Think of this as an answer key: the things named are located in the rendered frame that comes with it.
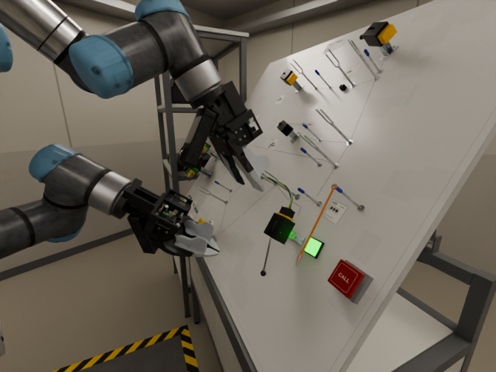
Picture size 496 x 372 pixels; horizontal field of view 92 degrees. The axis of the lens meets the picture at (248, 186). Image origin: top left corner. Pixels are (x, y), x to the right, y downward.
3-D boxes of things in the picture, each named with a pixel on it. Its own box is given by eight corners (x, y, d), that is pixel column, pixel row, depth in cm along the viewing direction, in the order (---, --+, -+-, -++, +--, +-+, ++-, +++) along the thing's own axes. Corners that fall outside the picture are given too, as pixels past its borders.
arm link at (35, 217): (3, 235, 44) (8, 190, 40) (66, 212, 54) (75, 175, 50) (31, 262, 43) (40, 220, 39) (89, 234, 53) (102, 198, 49)
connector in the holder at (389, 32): (392, 32, 62) (387, 23, 61) (397, 32, 61) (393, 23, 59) (381, 44, 63) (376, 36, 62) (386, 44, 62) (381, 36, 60)
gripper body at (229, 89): (265, 136, 47) (235, 76, 42) (232, 160, 44) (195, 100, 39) (247, 136, 53) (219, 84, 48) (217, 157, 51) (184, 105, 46)
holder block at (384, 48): (376, 45, 74) (361, 22, 69) (403, 46, 65) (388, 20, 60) (364, 58, 75) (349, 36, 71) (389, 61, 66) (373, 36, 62)
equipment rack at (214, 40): (184, 319, 170) (155, 18, 117) (173, 271, 223) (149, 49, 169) (248, 297, 190) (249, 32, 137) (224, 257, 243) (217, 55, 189)
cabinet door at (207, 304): (215, 348, 106) (212, 273, 95) (190, 275, 154) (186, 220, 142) (220, 347, 107) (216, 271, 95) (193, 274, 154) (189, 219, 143)
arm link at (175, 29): (122, 22, 38) (164, 8, 42) (164, 87, 43) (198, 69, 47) (134, -8, 32) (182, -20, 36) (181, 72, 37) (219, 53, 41)
